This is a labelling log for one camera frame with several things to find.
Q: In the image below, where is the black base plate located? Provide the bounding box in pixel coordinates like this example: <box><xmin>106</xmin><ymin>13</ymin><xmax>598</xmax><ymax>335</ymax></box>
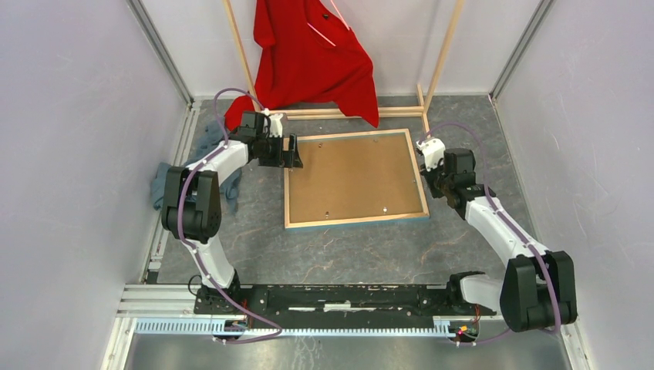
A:
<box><xmin>190</xmin><ymin>284</ymin><xmax>494</xmax><ymax>331</ymax></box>

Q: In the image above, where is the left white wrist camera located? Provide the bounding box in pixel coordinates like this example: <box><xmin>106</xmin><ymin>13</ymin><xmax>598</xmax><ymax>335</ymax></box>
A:
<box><xmin>262</xmin><ymin>109</ymin><xmax>287</xmax><ymax>138</ymax></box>

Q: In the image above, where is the pink clothes hanger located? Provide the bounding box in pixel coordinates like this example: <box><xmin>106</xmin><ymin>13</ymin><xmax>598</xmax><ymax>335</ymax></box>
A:
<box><xmin>304</xmin><ymin>0</ymin><xmax>351</xmax><ymax>47</ymax></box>

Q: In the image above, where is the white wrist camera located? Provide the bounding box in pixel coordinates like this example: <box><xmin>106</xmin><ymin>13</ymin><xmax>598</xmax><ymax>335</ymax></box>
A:
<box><xmin>262</xmin><ymin>109</ymin><xmax>287</xmax><ymax>138</ymax></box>
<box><xmin>416</xmin><ymin>138</ymin><xmax>446</xmax><ymax>172</ymax></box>

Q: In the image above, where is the red shirt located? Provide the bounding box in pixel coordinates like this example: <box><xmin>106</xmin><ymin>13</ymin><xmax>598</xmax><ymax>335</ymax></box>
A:
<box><xmin>253</xmin><ymin>0</ymin><xmax>379</xmax><ymax>128</ymax></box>

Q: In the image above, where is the grey-blue cloth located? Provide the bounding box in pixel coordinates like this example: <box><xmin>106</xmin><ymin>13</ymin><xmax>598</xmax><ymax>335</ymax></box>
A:
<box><xmin>150</xmin><ymin>120</ymin><xmax>242</xmax><ymax>214</ymax></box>

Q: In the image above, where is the wooden clothes rack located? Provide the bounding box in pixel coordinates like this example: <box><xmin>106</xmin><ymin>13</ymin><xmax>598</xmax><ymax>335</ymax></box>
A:
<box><xmin>222</xmin><ymin>0</ymin><xmax>465</xmax><ymax>133</ymax></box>

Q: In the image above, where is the white cable duct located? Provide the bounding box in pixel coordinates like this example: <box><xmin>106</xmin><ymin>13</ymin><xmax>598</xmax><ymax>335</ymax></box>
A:
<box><xmin>134</xmin><ymin>318</ymin><xmax>457</xmax><ymax>339</ymax></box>

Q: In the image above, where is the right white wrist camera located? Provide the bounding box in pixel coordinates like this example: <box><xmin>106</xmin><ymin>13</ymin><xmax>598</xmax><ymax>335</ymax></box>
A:
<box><xmin>416</xmin><ymin>138</ymin><xmax>446</xmax><ymax>172</ymax></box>

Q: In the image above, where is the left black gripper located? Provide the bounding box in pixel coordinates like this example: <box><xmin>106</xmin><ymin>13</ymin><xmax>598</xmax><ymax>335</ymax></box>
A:
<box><xmin>257</xmin><ymin>133</ymin><xmax>303</xmax><ymax>169</ymax></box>

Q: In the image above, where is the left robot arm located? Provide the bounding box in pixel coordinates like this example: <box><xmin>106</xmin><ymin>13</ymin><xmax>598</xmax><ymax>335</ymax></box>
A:
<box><xmin>161</xmin><ymin>109</ymin><xmax>303</xmax><ymax>315</ymax></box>

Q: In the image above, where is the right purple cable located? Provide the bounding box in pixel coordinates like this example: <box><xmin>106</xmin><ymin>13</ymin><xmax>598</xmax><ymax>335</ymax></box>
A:
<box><xmin>419</xmin><ymin>120</ymin><xmax>563</xmax><ymax>346</ymax></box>

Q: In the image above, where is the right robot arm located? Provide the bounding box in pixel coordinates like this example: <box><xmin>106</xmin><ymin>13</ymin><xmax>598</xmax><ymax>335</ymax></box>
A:
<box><xmin>416</xmin><ymin>140</ymin><xmax>578</xmax><ymax>332</ymax></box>

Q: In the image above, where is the purple cable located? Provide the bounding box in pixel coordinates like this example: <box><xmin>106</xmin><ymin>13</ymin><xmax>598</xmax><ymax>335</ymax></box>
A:
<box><xmin>419</xmin><ymin>120</ymin><xmax>563</xmax><ymax>346</ymax></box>
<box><xmin>175</xmin><ymin>87</ymin><xmax>283</xmax><ymax>345</ymax></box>

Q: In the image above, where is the blue picture frame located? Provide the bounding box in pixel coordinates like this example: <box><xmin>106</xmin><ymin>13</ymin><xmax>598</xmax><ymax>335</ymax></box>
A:
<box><xmin>284</xmin><ymin>129</ymin><xmax>430</xmax><ymax>230</ymax></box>

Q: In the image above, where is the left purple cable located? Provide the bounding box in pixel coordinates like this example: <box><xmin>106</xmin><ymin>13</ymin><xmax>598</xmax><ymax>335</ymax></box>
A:
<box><xmin>175</xmin><ymin>87</ymin><xmax>283</xmax><ymax>345</ymax></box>

